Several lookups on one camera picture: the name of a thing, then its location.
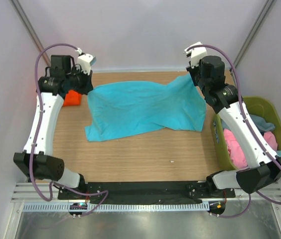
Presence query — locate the turquoise blue t shirt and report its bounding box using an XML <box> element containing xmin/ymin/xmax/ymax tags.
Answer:
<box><xmin>85</xmin><ymin>74</ymin><xmax>206</xmax><ymax>142</ymax></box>

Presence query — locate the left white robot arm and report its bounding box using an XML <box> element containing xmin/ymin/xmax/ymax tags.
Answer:
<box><xmin>13</xmin><ymin>53</ymin><xmax>96</xmax><ymax>199</ymax></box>

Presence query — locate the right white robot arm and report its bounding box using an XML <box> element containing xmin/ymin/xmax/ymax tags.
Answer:
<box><xmin>186</xmin><ymin>53</ymin><xmax>281</xmax><ymax>197</ymax></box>

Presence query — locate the folded orange t shirt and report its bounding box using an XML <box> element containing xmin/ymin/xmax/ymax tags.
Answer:
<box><xmin>63</xmin><ymin>90</ymin><xmax>82</xmax><ymax>107</ymax></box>

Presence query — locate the green plastic bin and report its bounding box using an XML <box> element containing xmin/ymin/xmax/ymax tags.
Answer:
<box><xmin>210</xmin><ymin>96</ymin><xmax>281</xmax><ymax>171</ymax></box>

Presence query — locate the grey blue t shirt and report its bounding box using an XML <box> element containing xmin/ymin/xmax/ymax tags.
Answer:
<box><xmin>250</xmin><ymin>115</ymin><xmax>276</xmax><ymax>135</ymax></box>

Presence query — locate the pink t shirt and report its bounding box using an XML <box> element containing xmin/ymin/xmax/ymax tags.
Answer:
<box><xmin>223</xmin><ymin>129</ymin><xmax>278</xmax><ymax>169</ymax></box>

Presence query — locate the right controller board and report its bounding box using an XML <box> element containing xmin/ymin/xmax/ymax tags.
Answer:
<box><xmin>208</xmin><ymin>201</ymin><xmax>226</xmax><ymax>217</ymax></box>

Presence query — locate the controller board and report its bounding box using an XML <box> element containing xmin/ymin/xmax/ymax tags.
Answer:
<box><xmin>208</xmin><ymin>201</ymin><xmax>226</xmax><ymax>217</ymax></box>
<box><xmin>69</xmin><ymin>202</ymin><xmax>88</xmax><ymax>219</ymax></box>

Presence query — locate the left controller board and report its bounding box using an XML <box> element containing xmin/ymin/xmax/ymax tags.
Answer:
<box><xmin>69</xmin><ymin>202</ymin><xmax>88</xmax><ymax>219</ymax></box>

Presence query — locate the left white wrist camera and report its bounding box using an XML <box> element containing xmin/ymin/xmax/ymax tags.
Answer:
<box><xmin>75</xmin><ymin>48</ymin><xmax>96</xmax><ymax>75</ymax></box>

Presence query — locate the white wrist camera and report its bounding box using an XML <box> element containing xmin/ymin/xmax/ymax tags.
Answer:
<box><xmin>75</xmin><ymin>48</ymin><xmax>96</xmax><ymax>75</ymax></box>
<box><xmin>184</xmin><ymin>42</ymin><xmax>208</xmax><ymax>68</ymax></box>

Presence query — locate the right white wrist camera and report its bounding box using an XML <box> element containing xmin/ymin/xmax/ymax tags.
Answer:
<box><xmin>184</xmin><ymin>42</ymin><xmax>208</xmax><ymax>68</ymax></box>

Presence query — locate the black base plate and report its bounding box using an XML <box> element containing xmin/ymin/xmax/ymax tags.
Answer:
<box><xmin>57</xmin><ymin>180</ymin><xmax>236</xmax><ymax>205</ymax></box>

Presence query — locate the aluminium frame rail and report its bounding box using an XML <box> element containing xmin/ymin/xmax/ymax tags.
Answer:
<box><xmin>11</xmin><ymin>183</ymin><xmax>281</xmax><ymax>202</ymax></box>

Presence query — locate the slotted cable duct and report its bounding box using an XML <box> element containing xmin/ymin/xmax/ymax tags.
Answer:
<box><xmin>23</xmin><ymin>202</ymin><xmax>209</xmax><ymax>213</ymax></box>

